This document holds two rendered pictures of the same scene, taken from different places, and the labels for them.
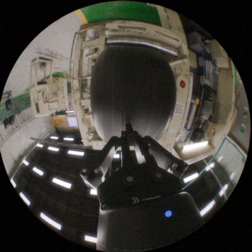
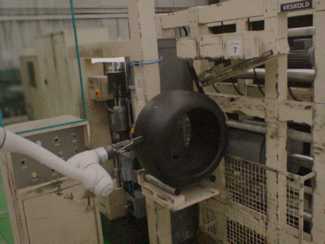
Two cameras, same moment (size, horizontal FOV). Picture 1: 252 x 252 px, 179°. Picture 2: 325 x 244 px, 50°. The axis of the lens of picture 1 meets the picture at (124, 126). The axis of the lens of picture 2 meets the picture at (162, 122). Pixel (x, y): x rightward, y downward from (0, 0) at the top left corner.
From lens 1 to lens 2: 1.88 m
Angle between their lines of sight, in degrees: 65
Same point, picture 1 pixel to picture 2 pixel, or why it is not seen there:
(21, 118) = not seen: outside the picture
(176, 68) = not seen: hidden behind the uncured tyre
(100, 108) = (152, 150)
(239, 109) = (83, 149)
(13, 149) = not seen: outside the picture
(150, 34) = (155, 190)
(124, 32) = (166, 194)
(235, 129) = (80, 132)
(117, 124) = (146, 140)
